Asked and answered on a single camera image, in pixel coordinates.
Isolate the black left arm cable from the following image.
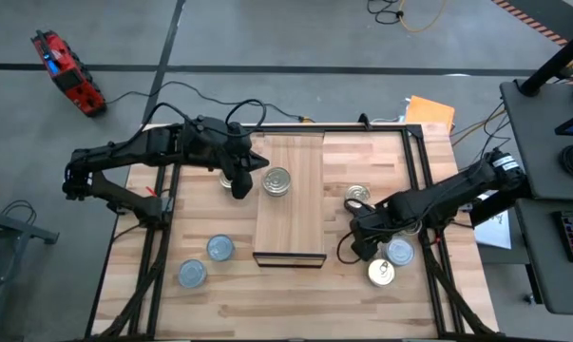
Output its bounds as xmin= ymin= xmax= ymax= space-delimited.
xmin=225 ymin=98 xmax=268 ymax=140

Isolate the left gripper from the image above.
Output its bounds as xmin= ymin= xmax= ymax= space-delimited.
xmin=208 ymin=121 xmax=271 ymax=175

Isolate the black pole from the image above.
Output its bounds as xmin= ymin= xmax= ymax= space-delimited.
xmin=517 ymin=23 xmax=573 ymax=98

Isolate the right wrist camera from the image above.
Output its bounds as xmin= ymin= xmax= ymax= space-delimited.
xmin=351 ymin=237 xmax=378 ymax=263

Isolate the yellow floor cable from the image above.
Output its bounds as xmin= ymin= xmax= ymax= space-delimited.
xmin=398 ymin=0 xmax=448 ymax=34

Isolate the black cable coil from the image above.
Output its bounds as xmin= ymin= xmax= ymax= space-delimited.
xmin=366 ymin=0 xmax=406 ymax=26

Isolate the orange folder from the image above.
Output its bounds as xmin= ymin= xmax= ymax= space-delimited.
xmin=404 ymin=95 xmax=456 ymax=135

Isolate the black table frame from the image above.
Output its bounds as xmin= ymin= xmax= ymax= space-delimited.
xmin=84 ymin=122 xmax=501 ymax=341

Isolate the silver can teal label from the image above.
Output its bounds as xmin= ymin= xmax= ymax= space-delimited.
xmin=384 ymin=236 xmax=416 ymax=267
xmin=178 ymin=258 xmax=208 ymax=290
xmin=205 ymin=234 xmax=236 ymax=262

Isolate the wooden shelf black frame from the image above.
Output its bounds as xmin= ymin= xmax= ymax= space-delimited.
xmin=251 ymin=131 xmax=329 ymax=270

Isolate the grey metal stand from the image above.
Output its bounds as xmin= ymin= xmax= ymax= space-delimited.
xmin=0 ymin=203 xmax=60 ymax=341

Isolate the green label tuna can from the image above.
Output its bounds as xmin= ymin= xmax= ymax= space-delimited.
xmin=367 ymin=257 xmax=396 ymax=288

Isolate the black floor cable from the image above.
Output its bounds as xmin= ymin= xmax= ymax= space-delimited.
xmin=105 ymin=79 xmax=315 ymax=124

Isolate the white paper sheet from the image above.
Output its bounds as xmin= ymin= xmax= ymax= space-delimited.
xmin=473 ymin=189 xmax=513 ymax=251

